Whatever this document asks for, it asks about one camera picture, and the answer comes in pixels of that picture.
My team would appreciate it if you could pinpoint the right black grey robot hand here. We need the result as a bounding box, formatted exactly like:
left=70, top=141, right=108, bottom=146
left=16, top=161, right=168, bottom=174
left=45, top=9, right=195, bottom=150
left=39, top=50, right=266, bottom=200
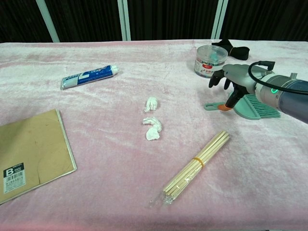
left=208, top=64, right=274, bottom=113

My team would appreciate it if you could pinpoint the white paper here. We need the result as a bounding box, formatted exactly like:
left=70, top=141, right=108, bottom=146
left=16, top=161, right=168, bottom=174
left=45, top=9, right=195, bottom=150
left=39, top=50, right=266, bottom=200
left=142, top=116, right=163, bottom=141
left=143, top=96, right=160, bottom=113

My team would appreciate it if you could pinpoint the clear plastic clip jar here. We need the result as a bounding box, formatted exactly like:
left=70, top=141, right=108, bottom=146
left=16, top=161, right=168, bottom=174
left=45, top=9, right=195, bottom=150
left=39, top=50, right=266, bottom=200
left=193, top=45, right=229, bottom=79

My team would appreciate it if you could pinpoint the black pleated curtain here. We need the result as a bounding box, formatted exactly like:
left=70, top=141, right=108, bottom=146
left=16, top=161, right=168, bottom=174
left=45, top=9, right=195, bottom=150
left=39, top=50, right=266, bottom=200
left=0, top=0, right=308, bottom=44

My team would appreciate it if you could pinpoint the wrapped wooden chopstick bundle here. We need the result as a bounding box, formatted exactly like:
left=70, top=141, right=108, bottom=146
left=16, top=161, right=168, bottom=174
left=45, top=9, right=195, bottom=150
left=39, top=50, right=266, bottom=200
left=147, top=130, right=232, bottom=209

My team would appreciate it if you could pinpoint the pink plush tablecloth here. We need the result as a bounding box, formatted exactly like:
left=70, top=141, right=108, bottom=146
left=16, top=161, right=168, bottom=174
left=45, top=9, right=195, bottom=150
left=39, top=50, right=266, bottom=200
left=0, top=39, right=308, bottom=231

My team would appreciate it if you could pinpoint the blue white toothpaste tube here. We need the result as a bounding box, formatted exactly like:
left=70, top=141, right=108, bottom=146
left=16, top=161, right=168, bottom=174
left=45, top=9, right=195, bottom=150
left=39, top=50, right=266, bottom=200
left=60, top=64, right=120, bottom=91

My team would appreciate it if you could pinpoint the brown kraft spiral notebook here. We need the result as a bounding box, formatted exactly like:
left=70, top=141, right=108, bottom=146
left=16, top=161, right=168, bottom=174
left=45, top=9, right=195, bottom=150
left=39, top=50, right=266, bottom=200
left=0, top=108, right=77, bottom=205

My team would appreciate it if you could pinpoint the black fabric strap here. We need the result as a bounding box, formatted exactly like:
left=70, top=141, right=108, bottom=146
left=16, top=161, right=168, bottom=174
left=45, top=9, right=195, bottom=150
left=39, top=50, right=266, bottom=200
left=211, top=39, right=250, bottom=61

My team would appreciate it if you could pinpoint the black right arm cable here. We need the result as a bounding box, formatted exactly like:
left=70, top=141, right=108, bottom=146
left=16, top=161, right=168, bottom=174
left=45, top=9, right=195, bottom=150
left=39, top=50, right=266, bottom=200
left=247, top=61, right=308, bottom=95

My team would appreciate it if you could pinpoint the white metal frame post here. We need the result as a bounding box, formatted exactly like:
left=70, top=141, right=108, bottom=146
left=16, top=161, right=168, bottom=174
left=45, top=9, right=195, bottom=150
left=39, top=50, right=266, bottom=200
left=211, top=0, right=229, bottom=40
left=36, top=0, right=60, bottom=43
left=117, top=0, right=132, bottom=41

